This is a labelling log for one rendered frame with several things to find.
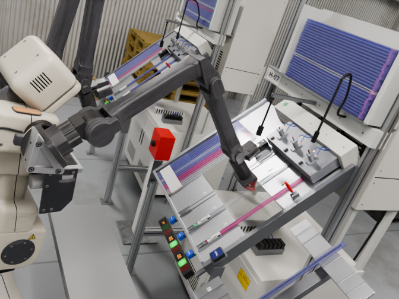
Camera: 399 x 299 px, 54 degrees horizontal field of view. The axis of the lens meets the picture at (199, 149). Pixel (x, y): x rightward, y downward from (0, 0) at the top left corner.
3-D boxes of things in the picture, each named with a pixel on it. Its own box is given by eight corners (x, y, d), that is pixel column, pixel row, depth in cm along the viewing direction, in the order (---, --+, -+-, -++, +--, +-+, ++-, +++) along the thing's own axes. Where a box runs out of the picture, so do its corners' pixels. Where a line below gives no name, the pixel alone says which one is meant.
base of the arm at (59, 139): (33, 125, 103) (47, 147, 95) (60, 109, 106) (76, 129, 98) (49, 147, 109) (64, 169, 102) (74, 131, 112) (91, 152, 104)
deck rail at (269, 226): (209, 275, 151) (203, 267, 148) (207, 272, 153) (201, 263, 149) (357, 175, 156) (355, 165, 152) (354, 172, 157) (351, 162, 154)
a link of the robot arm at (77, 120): (62, 121, 105) (69, 130, 101) (94, 101, 107) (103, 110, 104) (77, 144, 111) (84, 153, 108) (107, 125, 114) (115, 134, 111)
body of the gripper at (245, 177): (246, 167, 167) (240, 155, 162) (258, 180, 159) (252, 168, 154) (234, 175, 166) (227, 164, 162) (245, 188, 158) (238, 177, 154)
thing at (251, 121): (287, 218, 155) (284, 210, 152) (219, 140, 208) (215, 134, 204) (354, 172, 157) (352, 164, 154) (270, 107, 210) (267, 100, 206)
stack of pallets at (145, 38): (186, 94, 603) (201, 43, 572) (209, 115, 544) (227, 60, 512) (114, 84, 544) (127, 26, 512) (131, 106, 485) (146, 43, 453)
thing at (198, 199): (207, 266, 151) (204, 262, 150) (158, 175, 204) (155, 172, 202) (247, 239, 153) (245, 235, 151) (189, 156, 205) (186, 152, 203)
